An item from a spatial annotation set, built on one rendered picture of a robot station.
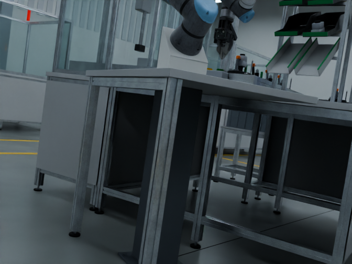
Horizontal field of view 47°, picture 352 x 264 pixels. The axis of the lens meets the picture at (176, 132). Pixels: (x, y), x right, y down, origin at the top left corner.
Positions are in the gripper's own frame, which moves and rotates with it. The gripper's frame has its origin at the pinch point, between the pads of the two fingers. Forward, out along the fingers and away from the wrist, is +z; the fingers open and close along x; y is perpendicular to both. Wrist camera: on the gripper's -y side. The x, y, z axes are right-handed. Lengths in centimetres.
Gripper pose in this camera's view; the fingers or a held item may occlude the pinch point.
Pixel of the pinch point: (222, 57)
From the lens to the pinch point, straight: 222.8
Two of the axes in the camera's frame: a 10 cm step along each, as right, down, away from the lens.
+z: -1.4, 9.9, 0.5
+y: -5.4, -0.3, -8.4
